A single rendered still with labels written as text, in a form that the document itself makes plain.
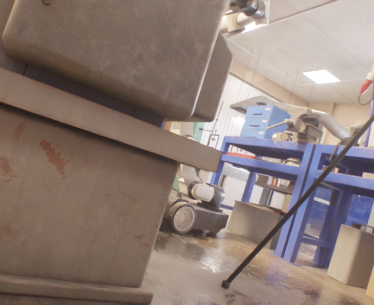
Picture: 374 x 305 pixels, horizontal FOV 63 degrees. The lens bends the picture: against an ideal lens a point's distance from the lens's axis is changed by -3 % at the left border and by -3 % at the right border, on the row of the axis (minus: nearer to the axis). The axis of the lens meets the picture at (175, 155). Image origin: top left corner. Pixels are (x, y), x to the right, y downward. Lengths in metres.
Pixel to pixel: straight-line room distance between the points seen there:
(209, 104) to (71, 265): 0.58
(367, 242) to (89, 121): 2.00
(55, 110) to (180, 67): 0.31
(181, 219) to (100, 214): 1.24
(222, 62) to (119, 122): 0.40
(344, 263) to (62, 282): 1.86
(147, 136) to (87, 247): 0.31
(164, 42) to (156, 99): 0.14
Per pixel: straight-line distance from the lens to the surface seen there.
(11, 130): 0.75
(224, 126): 7.67
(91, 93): 0.81
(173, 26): 0.80
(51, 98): 0.72
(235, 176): 6.46
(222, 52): 1.00
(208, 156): 0.87
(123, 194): 0.81
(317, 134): 2.55
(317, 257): 2.80
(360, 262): 2.37
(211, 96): 0.96
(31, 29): 0.71
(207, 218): 2.20
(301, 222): 2.33
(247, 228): 2.81
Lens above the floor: 0.37
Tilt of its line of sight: 3 degrees up
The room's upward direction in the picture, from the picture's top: 17 degrees clockwise
